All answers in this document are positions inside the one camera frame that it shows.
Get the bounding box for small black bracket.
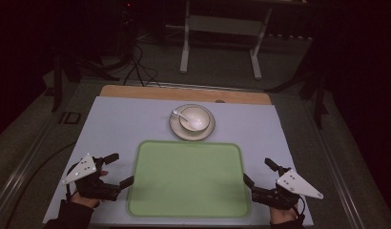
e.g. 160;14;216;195
58;111;82;125

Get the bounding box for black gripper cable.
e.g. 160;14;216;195
291;194;307;221

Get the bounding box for black metal stand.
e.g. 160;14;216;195
265;31;330;130
51;47;121;113

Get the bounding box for person's right hand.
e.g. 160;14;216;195
269;203;302;225

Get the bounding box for white metal stand frame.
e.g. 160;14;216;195
179;0;275;81

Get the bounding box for pale blue table mat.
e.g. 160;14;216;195
42;95;315;227

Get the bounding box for black floor cables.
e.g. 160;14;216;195
122;41;162;88

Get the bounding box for white bowl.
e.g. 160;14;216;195
178;106;212;133

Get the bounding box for black floor cable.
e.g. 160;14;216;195
4;141;77;229

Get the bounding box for white spoon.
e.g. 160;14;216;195
172;109;194;124

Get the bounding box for white plate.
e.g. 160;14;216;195
169;103;216;142

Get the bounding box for green tray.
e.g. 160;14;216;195
126;139;252;219

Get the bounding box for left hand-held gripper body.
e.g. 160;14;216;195
60;153;121;202

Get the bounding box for person's left hand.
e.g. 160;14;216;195
69;170;110;210

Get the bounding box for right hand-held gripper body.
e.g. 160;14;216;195
250;167;324;211

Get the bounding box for aluminium rail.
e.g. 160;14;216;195
126;80;265;94
0;118;59;223
301;97;368;229

